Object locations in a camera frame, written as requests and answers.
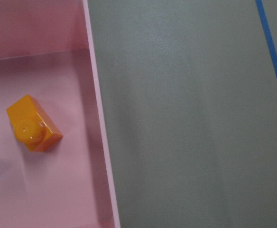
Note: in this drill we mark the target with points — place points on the pink plastic box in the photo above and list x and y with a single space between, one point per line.
47 52

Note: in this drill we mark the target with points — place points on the orange toy block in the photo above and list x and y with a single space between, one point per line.
32 126

